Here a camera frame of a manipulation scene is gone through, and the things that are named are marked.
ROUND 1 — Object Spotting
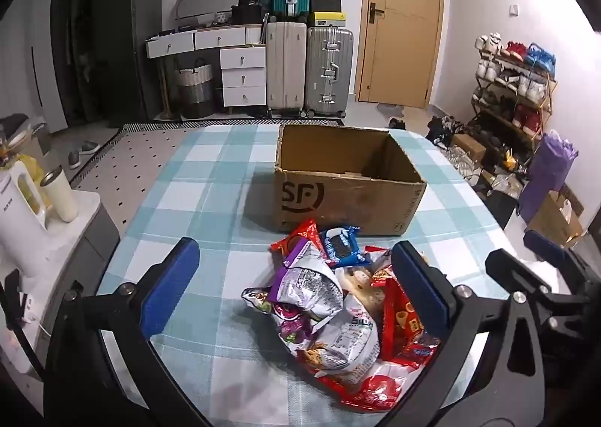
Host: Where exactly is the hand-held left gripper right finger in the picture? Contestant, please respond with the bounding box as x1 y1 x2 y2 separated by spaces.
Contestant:
361 241 545 427

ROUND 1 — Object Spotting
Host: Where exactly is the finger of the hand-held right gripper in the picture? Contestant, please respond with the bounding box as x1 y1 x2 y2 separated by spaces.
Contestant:
485 248 552 298
523 230 590 277

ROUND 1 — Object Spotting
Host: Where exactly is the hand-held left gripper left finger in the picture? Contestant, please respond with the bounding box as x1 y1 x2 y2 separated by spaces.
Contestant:
42 236 212 427

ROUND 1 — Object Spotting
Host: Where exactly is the red cone snack bag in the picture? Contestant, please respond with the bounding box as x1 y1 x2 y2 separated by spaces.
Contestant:
379 277 442 362

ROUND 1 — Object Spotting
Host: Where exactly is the small red snack packet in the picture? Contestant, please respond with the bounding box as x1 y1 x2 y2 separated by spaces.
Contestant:
364 246 395 287

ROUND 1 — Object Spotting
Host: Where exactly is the beige dotted bread packet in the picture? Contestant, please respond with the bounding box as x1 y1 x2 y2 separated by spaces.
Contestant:
334 265 390 319

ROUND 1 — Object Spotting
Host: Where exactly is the white noodle snack bag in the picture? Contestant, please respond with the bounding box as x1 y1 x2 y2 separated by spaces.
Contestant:
293 295 381 378

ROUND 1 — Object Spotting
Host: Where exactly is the colourful cartoon snack packet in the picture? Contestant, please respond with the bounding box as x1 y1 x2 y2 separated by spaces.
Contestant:
241 286 275 315

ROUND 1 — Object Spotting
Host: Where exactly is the blue cookie packet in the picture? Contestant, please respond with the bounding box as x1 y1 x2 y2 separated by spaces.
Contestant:
319 226 371 268

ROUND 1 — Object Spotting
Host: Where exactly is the large red snack bag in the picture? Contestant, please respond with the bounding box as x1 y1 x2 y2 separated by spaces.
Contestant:
312 345 442 413

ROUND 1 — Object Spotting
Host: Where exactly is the large printed cardboard box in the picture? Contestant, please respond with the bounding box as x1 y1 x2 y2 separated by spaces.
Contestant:
273 123 428 236

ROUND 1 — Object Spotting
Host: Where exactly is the purple grape snack packet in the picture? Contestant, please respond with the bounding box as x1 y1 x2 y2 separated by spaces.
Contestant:
272 300 325 353

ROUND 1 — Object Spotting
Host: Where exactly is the red cookie packet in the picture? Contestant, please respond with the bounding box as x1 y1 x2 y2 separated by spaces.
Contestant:
269 219 327 263

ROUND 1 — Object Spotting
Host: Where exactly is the open cardboard box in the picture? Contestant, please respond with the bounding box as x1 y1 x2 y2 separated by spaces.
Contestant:
528 189 585 247

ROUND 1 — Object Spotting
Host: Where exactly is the purple bag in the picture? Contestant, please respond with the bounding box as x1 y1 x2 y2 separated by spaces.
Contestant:
519 130 579 223

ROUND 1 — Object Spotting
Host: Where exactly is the blue checked tablecloth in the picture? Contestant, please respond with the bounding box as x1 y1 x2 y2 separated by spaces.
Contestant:
96 125 531 427

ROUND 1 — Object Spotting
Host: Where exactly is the white side cabinet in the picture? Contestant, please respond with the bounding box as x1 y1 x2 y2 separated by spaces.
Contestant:
0 189 120 409

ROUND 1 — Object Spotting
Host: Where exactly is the small closed cardboard box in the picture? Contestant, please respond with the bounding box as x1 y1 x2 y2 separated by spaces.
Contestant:
452 133 486 162

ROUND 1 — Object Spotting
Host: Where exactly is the patterned rug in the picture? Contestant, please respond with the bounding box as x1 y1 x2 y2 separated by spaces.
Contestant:
69 119 346 237

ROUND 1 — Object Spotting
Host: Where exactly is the cream tumbler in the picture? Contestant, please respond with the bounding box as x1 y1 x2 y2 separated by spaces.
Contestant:
40 166 80 223

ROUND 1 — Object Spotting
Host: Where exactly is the metal shoe rack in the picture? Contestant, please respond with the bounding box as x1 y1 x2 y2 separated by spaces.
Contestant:
471 32 559 160

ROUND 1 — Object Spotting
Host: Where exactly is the pile of scattered shoes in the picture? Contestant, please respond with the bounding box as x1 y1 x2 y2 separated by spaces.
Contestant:
425 116 484 183

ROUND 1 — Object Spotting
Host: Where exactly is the white electric kettle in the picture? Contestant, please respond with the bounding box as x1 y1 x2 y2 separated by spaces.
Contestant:
0 159 50 277

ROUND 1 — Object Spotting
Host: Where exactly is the yellow plastic bag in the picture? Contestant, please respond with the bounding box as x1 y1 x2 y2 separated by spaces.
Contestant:
19 154 48 216

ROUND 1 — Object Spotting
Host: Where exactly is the woven laundry basket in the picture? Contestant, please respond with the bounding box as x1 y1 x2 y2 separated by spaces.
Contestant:
176 58 216 120

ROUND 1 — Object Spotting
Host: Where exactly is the grey bin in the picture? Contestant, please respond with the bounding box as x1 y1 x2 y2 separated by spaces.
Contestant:
32 123 53 154

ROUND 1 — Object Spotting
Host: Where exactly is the white drawer dresser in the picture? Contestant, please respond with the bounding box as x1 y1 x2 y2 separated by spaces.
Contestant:
145 24 268 114

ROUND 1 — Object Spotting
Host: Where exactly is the silver suitcase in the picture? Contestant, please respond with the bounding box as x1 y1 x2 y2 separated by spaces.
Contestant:
304 25 354 118

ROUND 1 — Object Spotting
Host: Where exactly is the beige suitcase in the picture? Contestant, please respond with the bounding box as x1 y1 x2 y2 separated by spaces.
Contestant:
266 22 308 118

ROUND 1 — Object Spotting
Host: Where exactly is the dark grey refrigerator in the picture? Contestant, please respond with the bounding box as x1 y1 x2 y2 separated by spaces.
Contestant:
91 0 163 122

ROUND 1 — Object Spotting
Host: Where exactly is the wooden door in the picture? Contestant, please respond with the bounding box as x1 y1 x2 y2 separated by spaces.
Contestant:
353 0 446 109

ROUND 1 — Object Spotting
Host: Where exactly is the dark tall cabinet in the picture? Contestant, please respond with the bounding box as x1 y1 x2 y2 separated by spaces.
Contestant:
49 0 101 127

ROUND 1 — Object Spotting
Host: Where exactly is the black bag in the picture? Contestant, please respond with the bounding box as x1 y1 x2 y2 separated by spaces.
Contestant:
230 6 270 26

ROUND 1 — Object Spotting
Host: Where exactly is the yellow and black shoe box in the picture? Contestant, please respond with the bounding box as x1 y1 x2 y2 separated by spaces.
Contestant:
310 11 347 28

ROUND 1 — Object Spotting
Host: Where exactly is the arched mirror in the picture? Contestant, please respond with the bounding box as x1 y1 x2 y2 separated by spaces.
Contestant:
175 0 240 28

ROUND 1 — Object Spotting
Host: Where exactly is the black cable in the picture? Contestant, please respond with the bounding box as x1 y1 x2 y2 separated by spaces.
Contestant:
0 270 45 381

